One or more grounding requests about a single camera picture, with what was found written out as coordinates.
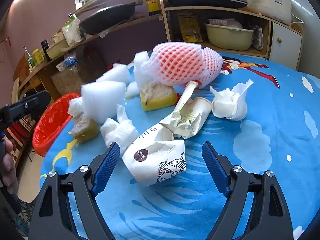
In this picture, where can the wooden kitchen shelf unit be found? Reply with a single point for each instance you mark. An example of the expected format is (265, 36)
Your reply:
(169, 30)

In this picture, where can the blue cartoon tablecloth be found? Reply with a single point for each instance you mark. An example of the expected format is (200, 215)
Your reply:
(280, 133)

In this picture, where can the black induction cooktop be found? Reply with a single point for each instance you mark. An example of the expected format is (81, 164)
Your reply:
(235, 4)

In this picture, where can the printed white paper cup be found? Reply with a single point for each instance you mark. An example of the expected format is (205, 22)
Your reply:
(155, 156)

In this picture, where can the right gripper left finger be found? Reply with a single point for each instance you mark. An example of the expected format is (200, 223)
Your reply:
(52, 215)

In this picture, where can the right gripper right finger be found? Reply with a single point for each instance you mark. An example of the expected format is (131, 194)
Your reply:
(269, 217)

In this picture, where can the white flour bag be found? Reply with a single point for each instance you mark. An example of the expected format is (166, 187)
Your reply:
(72, 31)

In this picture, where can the white napkin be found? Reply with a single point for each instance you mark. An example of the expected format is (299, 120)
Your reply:
(121, 131)

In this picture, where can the person's left hand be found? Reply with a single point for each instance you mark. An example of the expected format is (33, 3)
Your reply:
(8, 168)

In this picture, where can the white refrigerator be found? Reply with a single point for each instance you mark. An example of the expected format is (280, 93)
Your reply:
(309, 59)

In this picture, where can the cream basin in cabinet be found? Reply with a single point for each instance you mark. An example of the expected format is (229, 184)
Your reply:
(229, 38)

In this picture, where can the wrapped woven box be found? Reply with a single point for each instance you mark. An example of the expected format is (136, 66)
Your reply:
(72, 78)

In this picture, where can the white foam block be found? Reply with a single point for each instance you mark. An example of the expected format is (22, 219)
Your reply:
(119, 73)
(100, 99)
(141, 77)

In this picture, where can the yellow package in cabinet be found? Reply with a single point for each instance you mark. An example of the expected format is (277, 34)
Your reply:
(189, 27)

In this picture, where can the small pink foam fruit net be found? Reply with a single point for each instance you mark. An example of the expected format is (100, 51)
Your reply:
(213, 61)

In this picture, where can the yellow jar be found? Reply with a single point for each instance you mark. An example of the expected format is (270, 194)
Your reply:
(38, 56)

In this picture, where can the blue salt bag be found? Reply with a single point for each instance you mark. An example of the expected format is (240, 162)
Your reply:
(70, 59)

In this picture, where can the yellow scrub sponge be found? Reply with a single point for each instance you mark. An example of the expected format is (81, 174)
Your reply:
(84, 128)
(155, 95)

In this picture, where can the brown paper bag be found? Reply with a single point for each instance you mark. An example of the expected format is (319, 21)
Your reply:
(58, 36)

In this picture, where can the large pink foam fruit net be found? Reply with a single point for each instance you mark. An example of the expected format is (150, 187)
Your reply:
(175, 63)

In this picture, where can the cream basin on shelf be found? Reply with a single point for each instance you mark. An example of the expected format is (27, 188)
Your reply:
(56, 49)

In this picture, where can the clear vinegar bottle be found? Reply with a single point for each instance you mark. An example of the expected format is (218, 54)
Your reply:
(29, 58)

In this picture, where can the red trash bin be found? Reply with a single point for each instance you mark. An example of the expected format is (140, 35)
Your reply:
(51, 123)

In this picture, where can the white tissue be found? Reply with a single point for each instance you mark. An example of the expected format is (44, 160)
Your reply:
(75, 107)
(231, 103)

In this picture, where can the white paper bag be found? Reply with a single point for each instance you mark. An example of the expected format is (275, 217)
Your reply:
(189, 115)

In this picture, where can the black wok with lid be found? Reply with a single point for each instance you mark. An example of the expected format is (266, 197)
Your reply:
(106, 16)

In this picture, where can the white cabinet door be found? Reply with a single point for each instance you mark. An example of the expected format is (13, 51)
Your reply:
(285, 46)

